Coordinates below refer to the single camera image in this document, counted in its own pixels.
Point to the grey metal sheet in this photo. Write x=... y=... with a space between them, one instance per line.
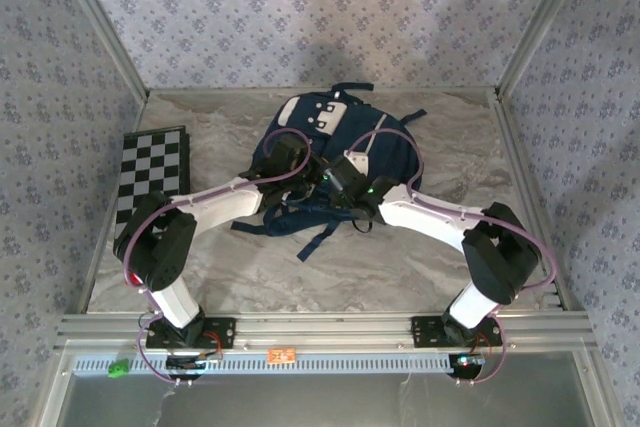
x=320 y=402

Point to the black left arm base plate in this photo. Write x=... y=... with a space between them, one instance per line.
x=222 y=332

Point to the small right circuit board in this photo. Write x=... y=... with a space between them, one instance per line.
x=467 y=361

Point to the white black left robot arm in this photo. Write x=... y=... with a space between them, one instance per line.
x=220 y=204

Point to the aluminium mounting rail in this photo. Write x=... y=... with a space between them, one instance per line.
x=320 y=329

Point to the navy blue backpack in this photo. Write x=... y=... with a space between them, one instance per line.
x=360 y=122

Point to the green plug connector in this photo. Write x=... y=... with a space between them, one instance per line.
x=117 y=369

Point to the orange label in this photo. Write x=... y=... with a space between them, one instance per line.
x=280 y=356

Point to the small circuit board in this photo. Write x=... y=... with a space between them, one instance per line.
x=467 y=361
x=187 y=362

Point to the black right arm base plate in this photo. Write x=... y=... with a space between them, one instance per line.
x=425 y=332

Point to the small left circuit board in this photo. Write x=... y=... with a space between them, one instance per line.
x=187 y=362

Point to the black grey folding chessboard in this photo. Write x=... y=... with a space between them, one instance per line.
x=150 y=162

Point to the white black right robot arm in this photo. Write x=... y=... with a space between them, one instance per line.
x=425 y=217

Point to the aluminium frame post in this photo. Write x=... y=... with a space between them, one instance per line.
x=542 y=22
x=101 y=22

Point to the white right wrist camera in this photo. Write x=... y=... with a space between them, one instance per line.
x=357 y=162

